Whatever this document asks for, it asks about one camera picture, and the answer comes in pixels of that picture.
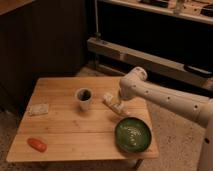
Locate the white cup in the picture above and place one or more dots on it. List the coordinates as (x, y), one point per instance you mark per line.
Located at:
(84, 98)

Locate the metal pole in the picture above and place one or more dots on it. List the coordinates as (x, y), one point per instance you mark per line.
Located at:
(98, 34)

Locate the long wooden beam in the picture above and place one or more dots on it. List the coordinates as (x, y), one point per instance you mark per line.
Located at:
(149, 62)

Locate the orange carrot toy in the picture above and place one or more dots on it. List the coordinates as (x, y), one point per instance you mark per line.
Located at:
(37, 144)

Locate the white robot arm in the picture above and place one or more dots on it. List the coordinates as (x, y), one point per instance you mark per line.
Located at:
(196, 108)

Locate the wooden table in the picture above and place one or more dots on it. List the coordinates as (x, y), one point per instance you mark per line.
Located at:
(70, 133)

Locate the green ceramic bowl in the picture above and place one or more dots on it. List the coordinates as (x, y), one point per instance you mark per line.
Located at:
(132, 135)

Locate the wooden shelf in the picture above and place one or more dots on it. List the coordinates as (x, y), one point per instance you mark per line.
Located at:
(184, 9)

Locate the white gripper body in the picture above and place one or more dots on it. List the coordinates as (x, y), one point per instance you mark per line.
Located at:
(117, 98)

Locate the dark wooden cabinet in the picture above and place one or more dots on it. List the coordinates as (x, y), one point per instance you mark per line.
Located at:
(41, 39)

